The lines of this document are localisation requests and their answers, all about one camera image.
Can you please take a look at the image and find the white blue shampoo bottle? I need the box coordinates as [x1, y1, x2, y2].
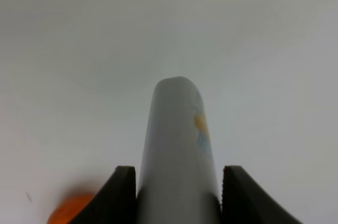
[136, 77, 221, 223]

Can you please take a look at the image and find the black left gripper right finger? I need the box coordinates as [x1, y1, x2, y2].
[222, 165, 300, 223]

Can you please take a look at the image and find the orange mandarin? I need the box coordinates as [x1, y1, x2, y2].
[47, 193, 95, 224]

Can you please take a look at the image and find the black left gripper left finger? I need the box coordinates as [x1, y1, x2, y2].
[70, 166, 136, 224]

